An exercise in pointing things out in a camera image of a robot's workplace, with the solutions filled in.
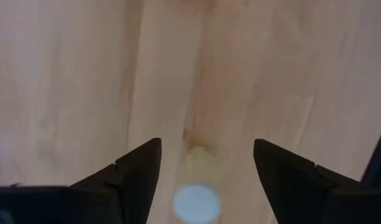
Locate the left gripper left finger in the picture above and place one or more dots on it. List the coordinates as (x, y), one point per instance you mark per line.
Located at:
(134, 180)

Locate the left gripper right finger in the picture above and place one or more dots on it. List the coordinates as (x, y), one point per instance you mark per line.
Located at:
(290, 186)

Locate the clear pill bottle white cap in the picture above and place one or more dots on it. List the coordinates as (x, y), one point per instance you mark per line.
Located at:
(196, 203)

